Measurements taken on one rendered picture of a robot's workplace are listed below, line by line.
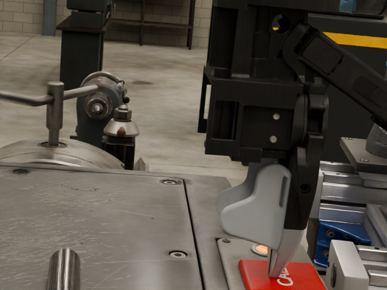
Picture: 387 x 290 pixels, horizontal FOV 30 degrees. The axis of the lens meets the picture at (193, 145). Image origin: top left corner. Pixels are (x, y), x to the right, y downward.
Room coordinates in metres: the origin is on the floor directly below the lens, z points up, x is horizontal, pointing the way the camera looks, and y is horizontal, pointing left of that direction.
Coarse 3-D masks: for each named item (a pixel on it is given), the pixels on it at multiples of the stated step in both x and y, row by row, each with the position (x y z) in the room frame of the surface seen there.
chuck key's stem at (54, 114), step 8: (48, 88) 0.94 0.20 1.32; (56, 88) 0.93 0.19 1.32; (56, 96) 0.93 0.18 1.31; (48, 104) 0.94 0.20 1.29; (56, 104) 0.93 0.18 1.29; (48, 112) 0.94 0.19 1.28; (56, 112) 0.93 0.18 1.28; (48, 120) 0.94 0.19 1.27; (56, 120) 0.94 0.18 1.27; (48, 128) 0.94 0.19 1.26; (56, 128) 0.94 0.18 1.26; (48, 136) 0.94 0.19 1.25; (56, 136) 0.94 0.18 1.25; (48, 144) 0.94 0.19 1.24; (56, 144) 0.94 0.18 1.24
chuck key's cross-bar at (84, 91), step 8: (80, 88) 1.00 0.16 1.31; (88, 88) 1.01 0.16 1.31; (96, 88) 1.03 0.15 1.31; (0, 96) 0.83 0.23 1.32; (8, 96) 0.85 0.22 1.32; (16, 96) 0.86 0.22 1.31; (24, 96) 0.88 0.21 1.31; (48, 96) 0.93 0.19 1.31; (64, 96) 0.95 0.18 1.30; (72, 96) 0.97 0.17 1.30; (80, 96) 0.99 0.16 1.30; (24, 104) 0.88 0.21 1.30; (32, 104) 0.89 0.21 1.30; (40, 104) 0.91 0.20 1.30
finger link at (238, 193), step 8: (264, 160) 0.53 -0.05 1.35; (272, 160) 0.53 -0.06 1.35; (280, 160) 0.53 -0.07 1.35; (288, 160) 0.53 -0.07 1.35; (248, 168) 0.53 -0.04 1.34; (256, 168) 0.53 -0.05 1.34; (248, 176) 0.53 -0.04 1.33; (240, 184) 0.53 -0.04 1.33; (248, 184) 0.53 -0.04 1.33; (224, 192) 0.53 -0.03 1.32; (232, 192) 0.53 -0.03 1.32; (240, 192) 0.53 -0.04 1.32; (248, 192) 0.53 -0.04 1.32; (216, 200) 0.52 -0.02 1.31; (224, 200) 0.52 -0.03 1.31; (232, 200) 0.52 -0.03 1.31; (240, 200) 0.53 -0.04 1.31; (216, 208) 0.52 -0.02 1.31
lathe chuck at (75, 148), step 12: (12, 144) 0.97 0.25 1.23; (24, 144) 0.95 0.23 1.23; (36, 144) 0.94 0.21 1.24; (72, 144) 0.96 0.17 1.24; (84, 144) 0.98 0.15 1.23; (0, 156) 0.91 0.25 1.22; (72, 156) 0.90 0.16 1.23; (84, 156) 0.92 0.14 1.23; (96, 156) 0.95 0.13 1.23; (108, 156) 0.98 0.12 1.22; (108, 168) 0.92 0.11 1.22; (120, 168) 0.96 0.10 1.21
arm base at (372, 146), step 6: (378, 126) 1.41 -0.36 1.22; (372, 132) 1.43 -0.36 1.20; (378, 132) 1.40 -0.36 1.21; (372, 138) 1.41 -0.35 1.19; (378, 138) 1.40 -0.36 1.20; (384, 138) 1.39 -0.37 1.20; (366, 144) 1.43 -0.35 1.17; (372, 144) 1.40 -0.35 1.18; (378, 144) 1.39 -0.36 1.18; (384, 144) 1.39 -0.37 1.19; (366, 150) 1.43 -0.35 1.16; (372, 150) 1.40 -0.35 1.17; (378, 150) 1.39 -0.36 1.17; (384, 150) 1.38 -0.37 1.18; (378, 156) 1.38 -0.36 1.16; (384, 156) 1.37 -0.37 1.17
